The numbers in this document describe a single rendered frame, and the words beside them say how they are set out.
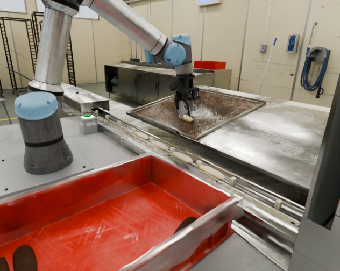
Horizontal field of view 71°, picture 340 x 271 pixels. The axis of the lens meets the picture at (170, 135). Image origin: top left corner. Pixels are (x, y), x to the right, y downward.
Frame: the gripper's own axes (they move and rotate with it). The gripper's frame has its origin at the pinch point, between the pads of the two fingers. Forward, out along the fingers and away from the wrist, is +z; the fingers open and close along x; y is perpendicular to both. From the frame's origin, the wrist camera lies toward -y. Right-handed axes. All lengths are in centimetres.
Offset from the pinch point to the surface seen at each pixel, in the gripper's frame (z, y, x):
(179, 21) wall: -29, -452, 296
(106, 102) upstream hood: 0, -52, -22
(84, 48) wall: 16, -734, 117
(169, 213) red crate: 3, 47, -38
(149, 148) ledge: 1.6, 14.8, -27.0
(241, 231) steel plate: 5, 61, -26
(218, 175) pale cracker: 3.0, 42.6, -17.2
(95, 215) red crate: 0, 39, -54
